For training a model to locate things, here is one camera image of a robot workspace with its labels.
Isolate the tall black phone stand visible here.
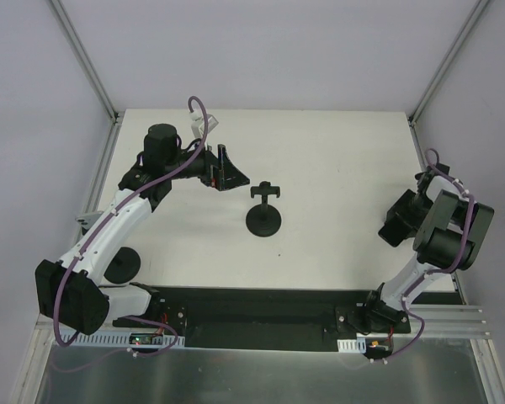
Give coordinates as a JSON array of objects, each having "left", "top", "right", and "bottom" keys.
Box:
[{"left": 246, "top": 181, "right": 282, "bottom": 237}]

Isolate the short black phone stand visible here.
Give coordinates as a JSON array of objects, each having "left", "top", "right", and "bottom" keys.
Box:
[{"left": 104, "top": 247, "right": 141, "bottom": 284}]

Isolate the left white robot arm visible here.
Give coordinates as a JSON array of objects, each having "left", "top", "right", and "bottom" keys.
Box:
[{"left": 35, "top": 124, "right": 250, "bottom": 335}]

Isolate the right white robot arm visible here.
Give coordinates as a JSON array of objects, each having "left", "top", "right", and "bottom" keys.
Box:
[{"left": 361, "top": 168, "right": 495, "bottom": 333}]

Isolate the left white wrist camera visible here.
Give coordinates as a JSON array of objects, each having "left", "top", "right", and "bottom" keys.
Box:
[{"left": 189, "top": 111, "right": 219, "bottom": 139}]

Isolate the left aluminium frame post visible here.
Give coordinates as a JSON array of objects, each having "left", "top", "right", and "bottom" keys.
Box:
[{"left": 46, "top": 0, "right": 124, "bottom": 125}]

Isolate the aluminium frame post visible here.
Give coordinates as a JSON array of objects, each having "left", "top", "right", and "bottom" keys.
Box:
[
  {"left": 46, "top": 0, "right": 124, "bottom": 125},
  {"left": 407, "top": 0, "right": 492, "bottom": 127}
]

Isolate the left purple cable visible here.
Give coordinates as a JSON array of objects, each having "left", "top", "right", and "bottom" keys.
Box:
[{"left": 51, "top": 95, "right": 211, "bottom": 348}]

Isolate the purple cable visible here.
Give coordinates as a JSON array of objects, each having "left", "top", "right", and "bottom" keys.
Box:
[
  {"left": 361, "top": 147, "right": 477, "bottom": 364},
  {"left": 51, "top": 95, "right": 211, "bottom": 348}
]

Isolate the right white cable duct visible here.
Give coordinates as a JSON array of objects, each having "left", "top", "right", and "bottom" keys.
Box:
[{"left": 337, "top": 338, "right": 367, "bottom": 354}]

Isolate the white cable duct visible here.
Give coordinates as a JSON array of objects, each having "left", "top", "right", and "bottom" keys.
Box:
[
  {"left": 71, "top": 331, "right": 185, "bottom": 350},
  {"left": 337, "top": 338, "right": 367, "bottom": 354}
]

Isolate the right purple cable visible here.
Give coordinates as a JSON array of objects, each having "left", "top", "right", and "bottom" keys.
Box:
[{"left": 361, "top": 147, "right": 477, "bottom": 364}]

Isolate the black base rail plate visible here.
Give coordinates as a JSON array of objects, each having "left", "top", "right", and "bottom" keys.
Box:
[{"left": 111, "top": 285, "right": 413, "bottom": 351}]

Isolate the right aluminium frame post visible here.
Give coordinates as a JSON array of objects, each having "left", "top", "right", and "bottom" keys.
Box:
[{"left": 407, "top": 0, "right": 492, "bottom": 127}]

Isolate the left white cable duct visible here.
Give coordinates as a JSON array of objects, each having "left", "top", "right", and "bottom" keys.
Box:
[{"left": 71, "top": 331, "right": 185, "bottom": 350}]

